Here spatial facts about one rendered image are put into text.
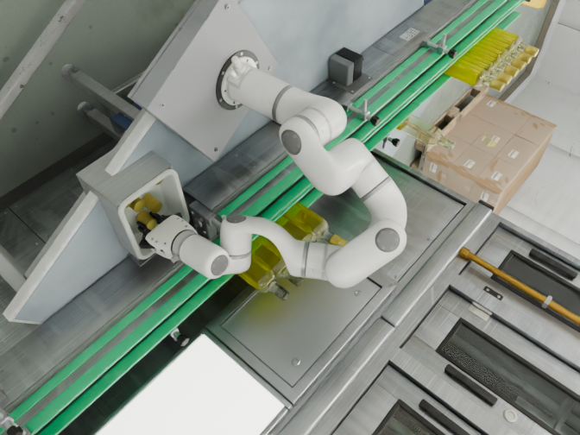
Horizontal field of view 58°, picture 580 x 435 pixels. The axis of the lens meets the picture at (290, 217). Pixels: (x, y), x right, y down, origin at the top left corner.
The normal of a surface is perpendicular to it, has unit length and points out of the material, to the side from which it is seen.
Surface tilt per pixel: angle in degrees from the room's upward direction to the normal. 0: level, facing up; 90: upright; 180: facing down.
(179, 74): 2
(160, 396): 90
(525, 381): 90
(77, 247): 0
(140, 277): 90
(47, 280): 0
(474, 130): 83
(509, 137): 81
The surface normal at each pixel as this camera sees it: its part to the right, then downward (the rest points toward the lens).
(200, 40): 0.77, 0.47
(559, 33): -0.66, 0.60
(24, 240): -0.03, -0.62
